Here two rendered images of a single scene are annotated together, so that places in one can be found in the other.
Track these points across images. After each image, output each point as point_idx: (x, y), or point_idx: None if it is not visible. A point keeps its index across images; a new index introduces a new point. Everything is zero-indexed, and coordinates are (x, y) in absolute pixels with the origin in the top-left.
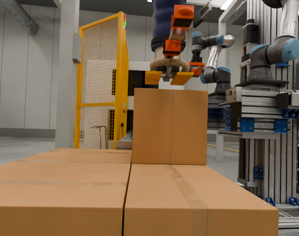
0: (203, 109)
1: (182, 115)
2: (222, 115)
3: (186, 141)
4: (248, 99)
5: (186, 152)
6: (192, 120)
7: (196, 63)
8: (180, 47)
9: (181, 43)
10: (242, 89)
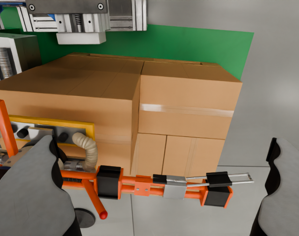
0: (134, 96)
1: (134, 115)
2: None
3: (137, 99)
4: (102, 16)
5: (138, 95)
6: (135, 103)
7: (6, 117)
8: (120, 171)
9: (118, 176)
10: (99, 31)
